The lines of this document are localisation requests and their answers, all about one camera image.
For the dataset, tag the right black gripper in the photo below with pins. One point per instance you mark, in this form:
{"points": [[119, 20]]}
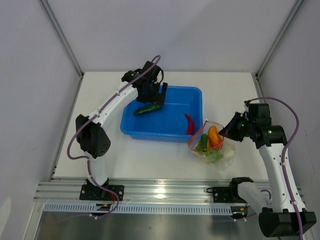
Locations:
{"points": [[229, 131]]}

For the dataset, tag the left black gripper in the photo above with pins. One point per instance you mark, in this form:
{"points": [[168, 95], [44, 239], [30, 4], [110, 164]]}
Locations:
{"points": [[158, 98]]}

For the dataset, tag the orange red mango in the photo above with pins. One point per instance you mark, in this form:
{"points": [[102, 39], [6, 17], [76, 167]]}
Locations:
{"points": [[213, 137]]}

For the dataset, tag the clear zip top bag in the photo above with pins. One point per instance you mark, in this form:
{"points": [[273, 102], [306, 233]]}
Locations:
{"points": [[194, 145]]}

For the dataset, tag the green chili pepper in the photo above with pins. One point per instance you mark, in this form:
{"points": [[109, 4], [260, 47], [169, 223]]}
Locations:
{"points": [[204, 142]]}

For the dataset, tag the dark green cucumber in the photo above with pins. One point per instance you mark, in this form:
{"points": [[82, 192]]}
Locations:
{"points": [[147, 109]]}

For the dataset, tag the green grape bunch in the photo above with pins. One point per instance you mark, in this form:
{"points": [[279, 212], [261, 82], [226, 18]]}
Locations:
{"points": [[211, 156]]}

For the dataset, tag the red chili pepper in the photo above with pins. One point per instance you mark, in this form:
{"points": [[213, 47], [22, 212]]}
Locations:
{"points": [[190, 127]]}

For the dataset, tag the white cauliflower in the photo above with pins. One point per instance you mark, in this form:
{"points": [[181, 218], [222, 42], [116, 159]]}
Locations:
{"points": [[228, 152]]}

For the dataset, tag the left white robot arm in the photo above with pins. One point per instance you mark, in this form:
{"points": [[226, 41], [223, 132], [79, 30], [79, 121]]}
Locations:
{"points": [[91, 130]]}

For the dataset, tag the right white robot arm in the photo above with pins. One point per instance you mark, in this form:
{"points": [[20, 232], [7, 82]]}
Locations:
{"points": [[284, 214]]}

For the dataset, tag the blue plastic bin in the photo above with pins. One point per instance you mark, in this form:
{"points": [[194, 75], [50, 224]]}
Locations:
{"points": [[171, 123]]}

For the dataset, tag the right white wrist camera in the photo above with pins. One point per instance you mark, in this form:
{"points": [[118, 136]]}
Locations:
{"points": [[246, 103]]}

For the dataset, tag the right aluminium frame post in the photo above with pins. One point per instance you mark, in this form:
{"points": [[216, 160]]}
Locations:
{"points": [[280, 36]]}

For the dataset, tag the aluminium frame post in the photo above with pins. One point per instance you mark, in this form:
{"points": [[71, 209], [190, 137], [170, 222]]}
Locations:
{"points": [[280, 36], [49, 13]]}

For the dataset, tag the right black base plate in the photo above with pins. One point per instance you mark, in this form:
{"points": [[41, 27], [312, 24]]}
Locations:
{"points": [[222, 194]]}

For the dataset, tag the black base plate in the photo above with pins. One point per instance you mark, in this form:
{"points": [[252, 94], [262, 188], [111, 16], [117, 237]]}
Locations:
{"points": [[222, 194], [91, 192]]}

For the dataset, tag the aluminium mounting rail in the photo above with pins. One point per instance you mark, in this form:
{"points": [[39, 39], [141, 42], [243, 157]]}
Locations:
{"points": [[144, 191]]}

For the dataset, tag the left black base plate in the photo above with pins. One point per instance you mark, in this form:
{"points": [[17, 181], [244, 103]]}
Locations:
{"points": [[91, 192]]}

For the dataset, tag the left aluminium frame post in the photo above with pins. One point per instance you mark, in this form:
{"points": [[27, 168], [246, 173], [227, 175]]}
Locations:
{"points": [[49, 13]]}

